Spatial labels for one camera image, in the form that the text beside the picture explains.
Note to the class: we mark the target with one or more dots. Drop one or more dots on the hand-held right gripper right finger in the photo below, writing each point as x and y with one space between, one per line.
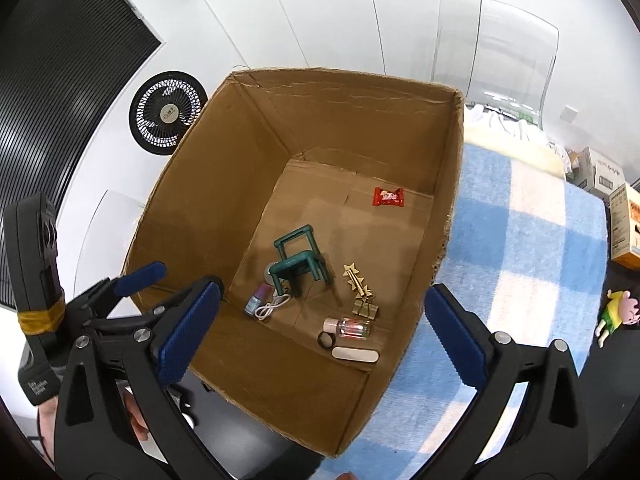
457 345

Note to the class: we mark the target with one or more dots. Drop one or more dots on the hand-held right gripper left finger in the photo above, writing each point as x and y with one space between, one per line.
187 340

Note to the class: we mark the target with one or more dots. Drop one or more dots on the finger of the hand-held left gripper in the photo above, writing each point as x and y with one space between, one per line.
140 275
115 321

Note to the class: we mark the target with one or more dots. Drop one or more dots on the small pink bottle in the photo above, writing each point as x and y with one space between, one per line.
257 300

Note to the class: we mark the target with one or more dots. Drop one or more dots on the gold binder clip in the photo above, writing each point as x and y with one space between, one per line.
367 308

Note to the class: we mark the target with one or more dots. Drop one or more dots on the white oval case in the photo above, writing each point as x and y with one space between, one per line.
355 355

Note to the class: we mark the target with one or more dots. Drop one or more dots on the clear perfume bottle pink cap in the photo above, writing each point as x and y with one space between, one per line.
350 329

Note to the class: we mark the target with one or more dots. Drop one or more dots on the gold star hair clip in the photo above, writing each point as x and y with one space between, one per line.
356 282

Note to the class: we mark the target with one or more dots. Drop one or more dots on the green toy chair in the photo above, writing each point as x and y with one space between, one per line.
300 260

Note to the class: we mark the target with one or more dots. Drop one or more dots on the red candy packet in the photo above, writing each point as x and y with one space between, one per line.
388 196

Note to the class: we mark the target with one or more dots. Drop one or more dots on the brown cardboard box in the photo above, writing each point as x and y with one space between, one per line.
350 125

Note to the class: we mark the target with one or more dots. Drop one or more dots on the person's left forearm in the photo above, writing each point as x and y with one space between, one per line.
46 432

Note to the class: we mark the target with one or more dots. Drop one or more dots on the person's left hand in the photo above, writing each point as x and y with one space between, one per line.
136 417

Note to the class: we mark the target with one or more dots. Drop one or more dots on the blue white checkered blanket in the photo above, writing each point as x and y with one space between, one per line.
525 240

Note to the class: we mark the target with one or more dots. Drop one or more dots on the cartoon boy doll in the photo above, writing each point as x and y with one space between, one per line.
617 312

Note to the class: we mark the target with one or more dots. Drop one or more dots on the black round fan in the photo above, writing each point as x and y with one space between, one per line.
167 112

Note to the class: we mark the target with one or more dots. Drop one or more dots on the black louvred panel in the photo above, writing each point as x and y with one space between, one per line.
60 85

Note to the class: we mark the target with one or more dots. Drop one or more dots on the orange white carton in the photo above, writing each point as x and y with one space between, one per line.
625 225

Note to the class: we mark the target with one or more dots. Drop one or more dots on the white cloth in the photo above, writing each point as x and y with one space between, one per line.
515 140

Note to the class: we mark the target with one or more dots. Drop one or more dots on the clear acrylic sheet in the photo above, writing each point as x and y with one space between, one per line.
500 50

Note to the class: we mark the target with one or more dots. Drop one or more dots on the white wall plate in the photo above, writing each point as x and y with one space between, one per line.
570 113

